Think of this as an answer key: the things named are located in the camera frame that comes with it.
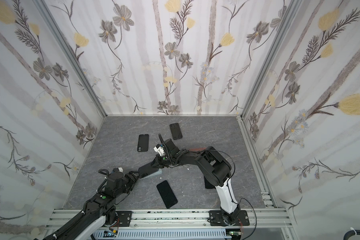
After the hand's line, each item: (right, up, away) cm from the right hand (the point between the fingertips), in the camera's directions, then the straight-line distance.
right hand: (146, 162), depth 85 cm
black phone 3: (+12, -17, -4) cm, 21 cm away
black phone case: (-7, +10, +19) cm, 23 cm away
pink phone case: (+30, +5, +18) cm, 35 cm away
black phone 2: (-1, -6, +4) cm, 7 cm away
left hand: (-5, -6, 0) cm, 7 cm away
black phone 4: (+36, -13, -1) cm, 38 cm away
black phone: (+16, +18, +23) cm, 34 cm away
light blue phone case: (+7, -7, +4) cm, 11 cm away
